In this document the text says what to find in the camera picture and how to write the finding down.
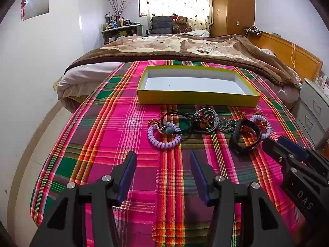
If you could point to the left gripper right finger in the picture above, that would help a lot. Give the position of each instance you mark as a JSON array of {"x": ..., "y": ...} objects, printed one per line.
[{"x": 261, "y": 224}]

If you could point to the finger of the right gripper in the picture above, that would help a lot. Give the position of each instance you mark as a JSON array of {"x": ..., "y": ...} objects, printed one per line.
[
  {"x": 297, "y": 150},
  {"x": 280, "y": 154}
]

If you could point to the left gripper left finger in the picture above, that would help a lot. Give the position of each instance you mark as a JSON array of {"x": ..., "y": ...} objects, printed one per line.
[{"x": 64, "y": 225}]

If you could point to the black smart band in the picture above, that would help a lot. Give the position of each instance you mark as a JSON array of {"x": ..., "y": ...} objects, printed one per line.
[{"x": 245, "y": 138}]

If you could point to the white nightstand drawers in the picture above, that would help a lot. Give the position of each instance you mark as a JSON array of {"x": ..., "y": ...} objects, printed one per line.
[{"x": 311, "y": 113}]

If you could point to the wooden headboard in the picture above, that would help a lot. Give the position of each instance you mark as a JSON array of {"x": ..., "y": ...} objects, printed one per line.
[{"x": 302, "y": 61}]

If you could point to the yellow-green shallow box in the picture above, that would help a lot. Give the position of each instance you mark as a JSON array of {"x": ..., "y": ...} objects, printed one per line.
[{"x": 195, "y": 85}]

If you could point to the pink plaid cloth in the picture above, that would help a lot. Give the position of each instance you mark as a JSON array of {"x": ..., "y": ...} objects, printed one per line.
[{"x": 163, "y": 207}]

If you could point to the brown fleece blanket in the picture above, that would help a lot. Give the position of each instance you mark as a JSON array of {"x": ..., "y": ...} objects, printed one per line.
[{"x": 230, "y": 50}]

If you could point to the white bed sheet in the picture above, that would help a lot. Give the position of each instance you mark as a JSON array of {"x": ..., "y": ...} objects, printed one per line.
[{"x": 79, "y": 82}]

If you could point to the wooden wardrobe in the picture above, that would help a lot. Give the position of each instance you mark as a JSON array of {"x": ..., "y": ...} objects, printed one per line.
[{"x": 232, "y": 17}]

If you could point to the teddy bear santa hat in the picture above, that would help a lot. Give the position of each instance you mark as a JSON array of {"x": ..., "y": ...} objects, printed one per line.
[{"x": 181, "y": 24}]

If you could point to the dark grey chair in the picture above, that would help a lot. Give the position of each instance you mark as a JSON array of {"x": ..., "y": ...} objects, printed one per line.
[{"x": 160, "y": 25}]

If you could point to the cluttered desk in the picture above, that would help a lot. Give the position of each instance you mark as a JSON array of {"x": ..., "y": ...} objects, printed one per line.
[{"x": 115, "y": 28}]

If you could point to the dried branch vase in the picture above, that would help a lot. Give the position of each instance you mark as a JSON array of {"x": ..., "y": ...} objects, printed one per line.
[{"x": 119, "y": 7}]

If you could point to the wall poster calendar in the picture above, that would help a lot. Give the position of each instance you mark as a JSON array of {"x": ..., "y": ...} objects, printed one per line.
[{"x": 33, "y": 8}]

